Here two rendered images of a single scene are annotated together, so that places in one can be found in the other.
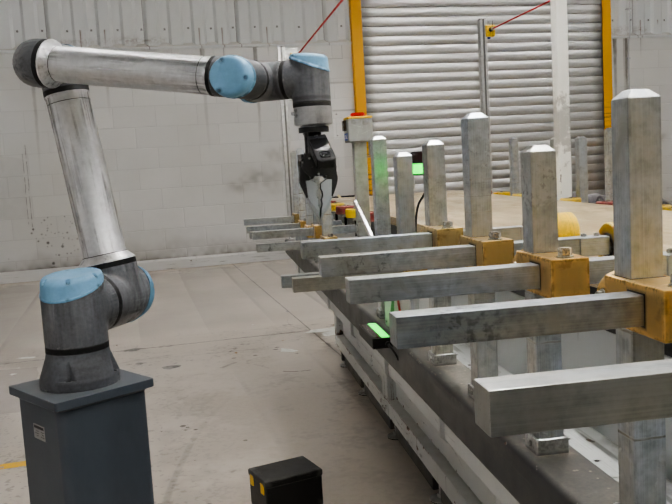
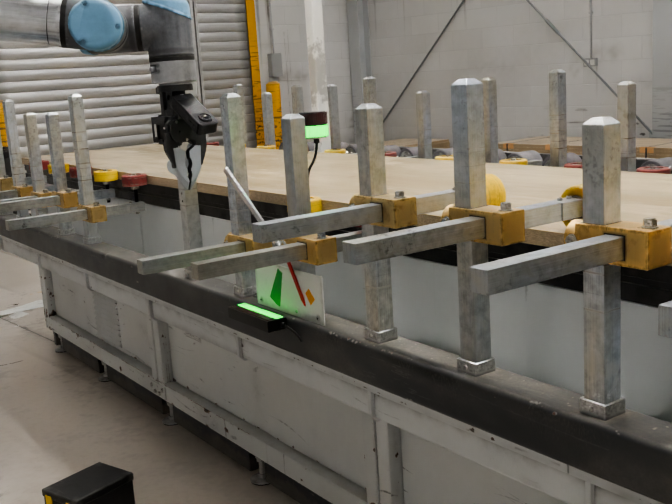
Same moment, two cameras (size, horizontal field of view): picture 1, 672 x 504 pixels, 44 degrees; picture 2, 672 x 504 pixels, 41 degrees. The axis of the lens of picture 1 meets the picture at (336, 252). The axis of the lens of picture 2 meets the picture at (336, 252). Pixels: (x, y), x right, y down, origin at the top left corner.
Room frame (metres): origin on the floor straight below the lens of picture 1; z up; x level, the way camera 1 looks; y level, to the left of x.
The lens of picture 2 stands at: (0.18, 0.56, 1.19)
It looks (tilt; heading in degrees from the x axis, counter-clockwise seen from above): 11 degrees down; 334
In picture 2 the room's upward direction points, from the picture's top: 4 degrees counter-clockwise
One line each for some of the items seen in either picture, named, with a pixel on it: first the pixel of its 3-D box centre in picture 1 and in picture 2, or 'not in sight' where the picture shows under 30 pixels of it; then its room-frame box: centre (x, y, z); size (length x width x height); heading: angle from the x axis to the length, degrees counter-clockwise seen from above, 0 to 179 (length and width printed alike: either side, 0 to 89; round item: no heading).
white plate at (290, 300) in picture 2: (396, 313); (287, 290); (1.85, -0.13, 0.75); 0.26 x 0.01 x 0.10; 9
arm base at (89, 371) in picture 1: (79, 362); not in sight; (1.98, 0.64, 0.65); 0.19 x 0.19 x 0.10
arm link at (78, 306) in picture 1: (76, 306); not in sight; (1.99, 0.64, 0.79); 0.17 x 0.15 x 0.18; 161
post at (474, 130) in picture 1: (480, 262); (471, 233); (1.33, -0.23, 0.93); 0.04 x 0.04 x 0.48; 9
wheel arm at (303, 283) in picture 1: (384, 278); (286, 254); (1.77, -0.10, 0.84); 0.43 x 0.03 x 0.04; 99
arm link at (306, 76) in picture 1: (309, 80); (167, 29); (1.96, 0.04, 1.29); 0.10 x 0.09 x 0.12; 71
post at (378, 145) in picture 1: (382, 231); (239, 201); (2.07, -0.12, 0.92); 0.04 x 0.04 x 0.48; 9
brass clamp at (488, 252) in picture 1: (484, 252); (481, 223); (1.30, -0.24, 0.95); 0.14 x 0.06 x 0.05; 9
